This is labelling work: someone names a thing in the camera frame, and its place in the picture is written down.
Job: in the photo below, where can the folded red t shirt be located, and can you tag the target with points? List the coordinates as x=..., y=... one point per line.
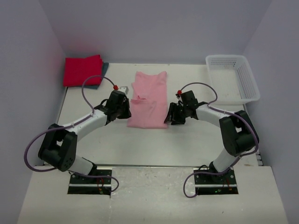
x=77, y=70

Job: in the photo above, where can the folded teal t shirt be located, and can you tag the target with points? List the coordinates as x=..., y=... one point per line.
x=95, y=82

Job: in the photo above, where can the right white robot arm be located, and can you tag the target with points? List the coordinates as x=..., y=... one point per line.
x=239, y=137

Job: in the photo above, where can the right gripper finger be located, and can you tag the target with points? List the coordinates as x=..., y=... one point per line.
x=179, y=117
x=172, y=114

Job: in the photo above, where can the white plastic basket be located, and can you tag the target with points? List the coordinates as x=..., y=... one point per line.
x=232, y=78

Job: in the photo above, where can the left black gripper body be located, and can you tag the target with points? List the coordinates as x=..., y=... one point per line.
x=125, y=108

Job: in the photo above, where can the pink t shirt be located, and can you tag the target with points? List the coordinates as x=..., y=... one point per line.
x=149, y=105

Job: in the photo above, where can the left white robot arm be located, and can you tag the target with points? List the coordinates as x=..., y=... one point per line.
x=60, y=142

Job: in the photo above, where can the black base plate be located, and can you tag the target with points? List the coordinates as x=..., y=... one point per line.
x=79, y=185
x=216, y=185

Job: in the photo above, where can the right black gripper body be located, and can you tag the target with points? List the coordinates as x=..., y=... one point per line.
x=176, y=113

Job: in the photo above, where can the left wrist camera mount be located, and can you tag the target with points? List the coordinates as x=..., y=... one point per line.
x=123, y=89

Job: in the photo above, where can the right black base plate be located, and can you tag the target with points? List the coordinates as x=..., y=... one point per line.
x=216, y=185

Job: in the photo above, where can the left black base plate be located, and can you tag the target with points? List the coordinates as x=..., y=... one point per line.
x=79, y=185

